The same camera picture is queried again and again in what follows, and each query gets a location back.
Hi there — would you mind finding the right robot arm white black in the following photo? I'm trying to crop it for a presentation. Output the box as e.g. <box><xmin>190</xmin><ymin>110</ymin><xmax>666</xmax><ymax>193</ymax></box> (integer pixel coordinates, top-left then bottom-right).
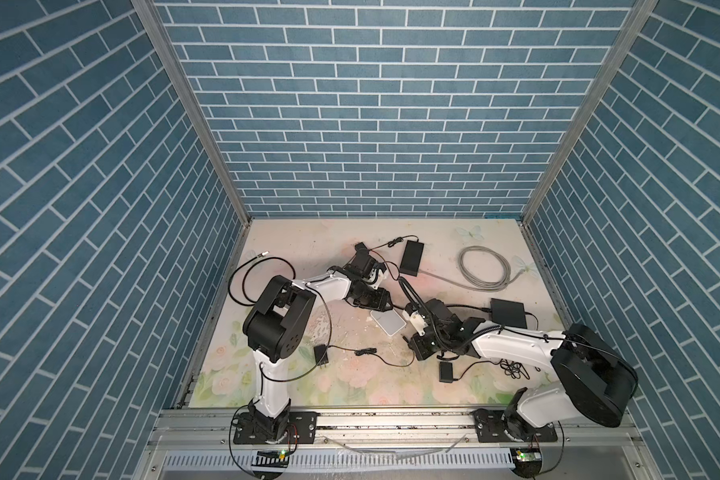
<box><xmin>403</xmin><ymin>299</ymin><xmax>639</xmax><ymax>442</ymax></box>

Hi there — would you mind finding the small black adapter cable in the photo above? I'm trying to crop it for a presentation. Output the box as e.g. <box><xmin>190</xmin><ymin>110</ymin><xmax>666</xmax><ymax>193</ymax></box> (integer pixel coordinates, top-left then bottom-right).
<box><xmin>353</xmin><ymin>235</ymin><xmax>404</xmax><ymax>256</ymax></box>

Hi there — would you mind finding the black ribbed box device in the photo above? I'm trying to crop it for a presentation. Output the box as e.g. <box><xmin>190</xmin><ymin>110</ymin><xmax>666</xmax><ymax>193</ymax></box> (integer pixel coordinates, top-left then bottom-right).
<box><xmin>399</xmin><ymin>240</ymin><xmax>424</xmax><ymax>276</ymax></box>

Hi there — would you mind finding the thin black looped cable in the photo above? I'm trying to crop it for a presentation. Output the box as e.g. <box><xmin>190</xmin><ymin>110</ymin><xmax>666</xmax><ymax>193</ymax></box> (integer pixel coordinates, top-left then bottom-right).
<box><xmin>227</xmin><ymin>251</ymin><xmax>297</xmax><ymax>307</ymax></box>

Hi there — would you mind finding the white small router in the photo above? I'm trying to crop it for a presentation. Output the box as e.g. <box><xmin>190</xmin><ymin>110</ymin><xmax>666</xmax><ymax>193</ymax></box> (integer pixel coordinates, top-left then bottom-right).
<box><xmin>371</xmin><ymin>310</ymin><xmax>406</xmax><ymax>337</ymax></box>

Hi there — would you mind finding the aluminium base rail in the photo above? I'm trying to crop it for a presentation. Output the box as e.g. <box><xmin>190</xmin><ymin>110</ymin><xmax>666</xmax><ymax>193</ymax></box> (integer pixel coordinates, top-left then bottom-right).
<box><xmin>134</xmin><ymin>406</ymin><xmax>660</xmax><ymax>479</ymax></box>

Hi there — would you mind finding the dark grey network switch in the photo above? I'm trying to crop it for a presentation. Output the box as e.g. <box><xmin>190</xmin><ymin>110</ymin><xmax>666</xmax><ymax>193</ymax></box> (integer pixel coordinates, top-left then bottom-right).
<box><xmin>490</xmin><ymin>298</ymin><xmax>527</xmax><ymax>328</ymax></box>

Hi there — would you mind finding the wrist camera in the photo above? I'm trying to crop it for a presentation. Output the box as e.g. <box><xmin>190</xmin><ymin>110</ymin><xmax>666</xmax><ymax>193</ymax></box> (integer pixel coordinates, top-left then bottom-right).
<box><xmin>403</xmin><ymin>303</ymin><xmax>427</xmax><ymax>336</ymax></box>
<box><xmin>345</xmin><ymin>242</ymin><xmax>387</xmax><ymax>283</ymax></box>

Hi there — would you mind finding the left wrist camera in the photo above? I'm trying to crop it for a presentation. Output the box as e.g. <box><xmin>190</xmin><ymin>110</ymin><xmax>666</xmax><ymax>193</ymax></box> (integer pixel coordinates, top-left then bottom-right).
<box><xmin>345</xmin><ymin>242</ymin><xmax>387</xmax><ymax>283</ymax></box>

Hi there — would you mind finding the grey ethernet cable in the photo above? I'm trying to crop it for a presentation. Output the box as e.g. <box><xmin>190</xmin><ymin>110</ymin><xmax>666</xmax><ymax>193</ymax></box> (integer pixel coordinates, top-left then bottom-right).
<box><xmin>419</xmin><ymin>245</ymin><xmax>526</xmax><ymax>293</ymax></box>

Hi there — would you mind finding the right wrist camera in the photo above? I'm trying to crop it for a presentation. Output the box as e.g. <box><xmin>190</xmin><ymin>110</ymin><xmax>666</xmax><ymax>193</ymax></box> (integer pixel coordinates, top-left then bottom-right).
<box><xmin>403</xmin><ymin>303</ymin><xmax>427</xmax><ymax>336</ymax></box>

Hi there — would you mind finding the black power adapter with plug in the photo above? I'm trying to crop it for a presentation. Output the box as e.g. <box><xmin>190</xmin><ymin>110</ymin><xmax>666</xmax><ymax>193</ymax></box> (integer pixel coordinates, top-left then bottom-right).
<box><xmin>437</xmin><ymin>358</ymin><xmax>532</xmax><ymax>385</ymax></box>

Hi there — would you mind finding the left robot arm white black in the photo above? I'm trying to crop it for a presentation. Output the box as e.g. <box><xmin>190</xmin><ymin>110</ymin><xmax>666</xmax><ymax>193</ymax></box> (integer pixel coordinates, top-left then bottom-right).
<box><xmin>242</xmin><ymin>264</ymin><xmax>392</xmax><ymax>443</ymax></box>

